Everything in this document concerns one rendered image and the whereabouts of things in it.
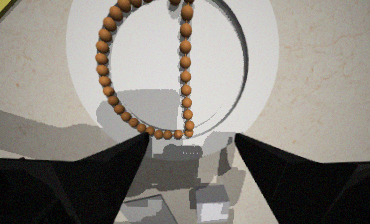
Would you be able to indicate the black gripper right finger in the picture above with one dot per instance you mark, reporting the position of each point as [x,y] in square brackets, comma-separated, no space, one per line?
[299,190]

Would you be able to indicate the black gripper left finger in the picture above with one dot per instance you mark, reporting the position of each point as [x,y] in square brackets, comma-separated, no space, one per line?
[91,189]

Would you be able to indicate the grey round board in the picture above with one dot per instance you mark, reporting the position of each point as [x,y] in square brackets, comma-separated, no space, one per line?
[234,59]

